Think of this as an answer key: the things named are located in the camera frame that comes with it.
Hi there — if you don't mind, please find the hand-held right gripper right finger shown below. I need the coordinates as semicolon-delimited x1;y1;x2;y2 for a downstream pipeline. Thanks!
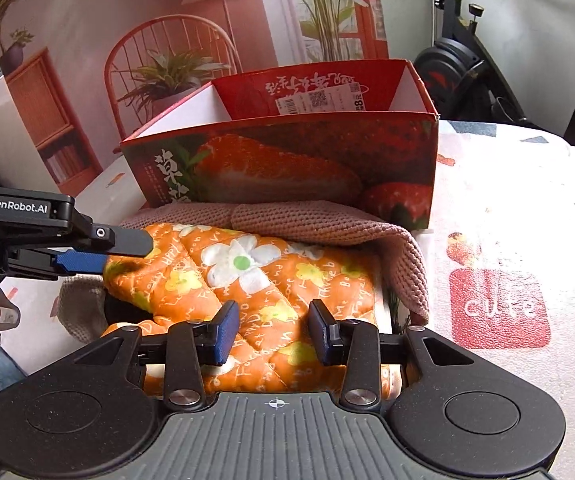
307;299;473;408

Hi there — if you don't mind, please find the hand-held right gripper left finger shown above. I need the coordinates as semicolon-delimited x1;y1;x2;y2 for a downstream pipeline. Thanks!
74;301;240;411

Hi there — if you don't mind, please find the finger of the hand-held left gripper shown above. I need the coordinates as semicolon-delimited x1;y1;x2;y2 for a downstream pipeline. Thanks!
74;223;155;257
54;253;109;277

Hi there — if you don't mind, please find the orange floral quilted cloth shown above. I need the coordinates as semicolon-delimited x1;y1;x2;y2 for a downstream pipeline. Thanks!
102;222;393;393

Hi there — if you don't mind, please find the pink knitted cloth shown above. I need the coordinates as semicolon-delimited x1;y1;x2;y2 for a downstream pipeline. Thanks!
57;202;431;341

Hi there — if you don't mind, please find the red strawberry print cardboard box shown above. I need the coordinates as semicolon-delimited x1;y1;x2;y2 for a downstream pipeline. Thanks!
120;58;441;233

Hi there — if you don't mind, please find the white printed blanket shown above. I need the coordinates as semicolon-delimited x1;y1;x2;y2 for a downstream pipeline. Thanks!
0;120;575;461

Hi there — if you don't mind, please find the black exercise bike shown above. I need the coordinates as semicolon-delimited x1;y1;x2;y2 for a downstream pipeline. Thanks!
412;0;575;146

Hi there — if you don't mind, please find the wall poster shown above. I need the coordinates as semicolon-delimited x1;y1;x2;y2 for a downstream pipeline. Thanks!
0;0;393;211

